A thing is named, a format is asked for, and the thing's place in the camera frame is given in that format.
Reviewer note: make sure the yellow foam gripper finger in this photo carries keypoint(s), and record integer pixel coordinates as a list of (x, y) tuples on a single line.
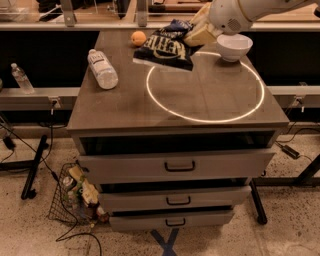
[(201, 14), (202, 36)]

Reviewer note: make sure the blue chip bag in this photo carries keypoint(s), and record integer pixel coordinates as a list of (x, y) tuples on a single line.
[(166, 47)]

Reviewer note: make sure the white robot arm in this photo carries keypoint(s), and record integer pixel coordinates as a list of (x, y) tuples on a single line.
[(231, 17)]

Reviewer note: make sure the white ceramic bowl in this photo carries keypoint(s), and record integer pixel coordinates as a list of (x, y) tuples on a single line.
[(233, 47)]

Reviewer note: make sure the orange fruit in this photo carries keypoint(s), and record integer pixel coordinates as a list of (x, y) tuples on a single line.
[(138, 38)]

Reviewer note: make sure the clear plastic water bottle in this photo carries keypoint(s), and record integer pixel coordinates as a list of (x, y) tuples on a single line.
[(102, 69)]

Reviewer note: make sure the grey drawer cabinet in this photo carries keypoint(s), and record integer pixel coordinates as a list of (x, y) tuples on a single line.
[(217, 106)]

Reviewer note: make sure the top grey drawer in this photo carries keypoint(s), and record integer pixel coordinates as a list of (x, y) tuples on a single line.
[(158, 167)]

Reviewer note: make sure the grey drawer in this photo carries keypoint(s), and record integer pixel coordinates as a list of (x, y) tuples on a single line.
[(171, 220), (173, 199), (158, 167)]

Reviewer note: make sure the black power adapter on floor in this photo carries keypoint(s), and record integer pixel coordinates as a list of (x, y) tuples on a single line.
[(290, 152)]

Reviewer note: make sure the middle grey drawer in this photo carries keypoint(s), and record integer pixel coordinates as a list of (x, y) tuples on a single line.
[(173, 199)]

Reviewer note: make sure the black table leg right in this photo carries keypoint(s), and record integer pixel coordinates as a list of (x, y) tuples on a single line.
[(261, 215)]

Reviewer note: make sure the black table leg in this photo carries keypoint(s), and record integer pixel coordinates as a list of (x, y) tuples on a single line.
[(261, 215), (28, 192)]

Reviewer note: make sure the small water bottle on ledge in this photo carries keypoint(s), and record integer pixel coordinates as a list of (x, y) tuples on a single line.
[(21, 79)]

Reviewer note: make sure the bottom grey drawer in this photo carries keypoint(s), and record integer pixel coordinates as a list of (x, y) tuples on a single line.
[(171, 220)]

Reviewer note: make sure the blue tape cross on floor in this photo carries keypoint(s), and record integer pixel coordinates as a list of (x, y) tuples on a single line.
[(166, 245)]

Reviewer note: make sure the black table leg left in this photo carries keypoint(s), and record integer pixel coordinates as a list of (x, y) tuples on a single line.
[(28, 192)]

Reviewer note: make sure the wire basket with trash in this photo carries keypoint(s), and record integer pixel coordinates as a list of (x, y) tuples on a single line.
[(69, 206)]

